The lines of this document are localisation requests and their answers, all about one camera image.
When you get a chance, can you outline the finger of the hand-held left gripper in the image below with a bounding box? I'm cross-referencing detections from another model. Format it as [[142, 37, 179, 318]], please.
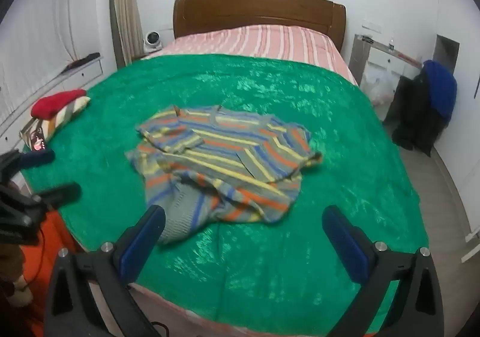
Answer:
[[15, 148, 56, 169], [32, 182, 82, 211]]

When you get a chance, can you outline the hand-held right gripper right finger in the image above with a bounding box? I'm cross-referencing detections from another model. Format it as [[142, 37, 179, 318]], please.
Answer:
[[322, 205, 445, 337]]

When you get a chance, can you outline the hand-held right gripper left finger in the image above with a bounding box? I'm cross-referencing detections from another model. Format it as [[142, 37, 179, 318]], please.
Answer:
[[45, 205, 166, 337]]

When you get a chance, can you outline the striped knit sweater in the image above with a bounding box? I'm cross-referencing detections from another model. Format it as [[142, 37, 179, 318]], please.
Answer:
[[125, 104, 324, 245]]

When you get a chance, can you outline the dark printed packet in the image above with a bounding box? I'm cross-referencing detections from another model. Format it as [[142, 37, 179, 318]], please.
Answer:
[[19, 118, 49, 153]]

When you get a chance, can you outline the orange cloth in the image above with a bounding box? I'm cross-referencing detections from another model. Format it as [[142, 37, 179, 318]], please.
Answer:
[[22, 209, 79, 337]]

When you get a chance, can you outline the green patterned blanket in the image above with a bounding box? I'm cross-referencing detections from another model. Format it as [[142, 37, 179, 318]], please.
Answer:
[[20, 53, 430, 334]]

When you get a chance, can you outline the striped pillow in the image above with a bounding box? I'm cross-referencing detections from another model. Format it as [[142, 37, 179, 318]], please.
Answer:
[[37, 96, 92, 140]]

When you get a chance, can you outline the red knit garment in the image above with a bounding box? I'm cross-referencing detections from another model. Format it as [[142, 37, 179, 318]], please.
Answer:
[[31, 89, 88, 120]]

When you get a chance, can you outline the black remote control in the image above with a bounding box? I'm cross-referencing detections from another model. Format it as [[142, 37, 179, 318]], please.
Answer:
[[62, 53, 101, 73]]

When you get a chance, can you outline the black garment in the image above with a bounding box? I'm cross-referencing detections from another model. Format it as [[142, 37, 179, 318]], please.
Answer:
[[392, 72, 447, 157]]

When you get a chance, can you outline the clear plastic bag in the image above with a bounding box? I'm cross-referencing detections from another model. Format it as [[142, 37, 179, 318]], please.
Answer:
[[362, 67, 398, 105]]

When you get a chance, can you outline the small white fan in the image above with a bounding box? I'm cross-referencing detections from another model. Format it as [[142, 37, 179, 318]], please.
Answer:
[[143, 32, 164, 54]]

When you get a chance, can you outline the beige curtain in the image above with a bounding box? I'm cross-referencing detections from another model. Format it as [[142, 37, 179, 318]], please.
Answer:
[[109, 0, 145, 69]]

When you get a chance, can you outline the blue jacket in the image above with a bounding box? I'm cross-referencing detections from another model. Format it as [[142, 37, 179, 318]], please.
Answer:
[[422, 60, 458, 122]]

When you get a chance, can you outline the white desk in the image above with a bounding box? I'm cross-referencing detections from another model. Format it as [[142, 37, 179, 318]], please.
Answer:
[[354, 34, 424, 92]]

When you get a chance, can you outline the pink striped bedsheet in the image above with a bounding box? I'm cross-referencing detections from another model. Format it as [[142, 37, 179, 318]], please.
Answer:
[[140, 25, 359, 88]]

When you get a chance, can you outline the brown wooden headboard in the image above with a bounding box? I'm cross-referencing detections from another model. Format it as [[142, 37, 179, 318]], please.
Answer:
[[173, 0, 346, 52]]

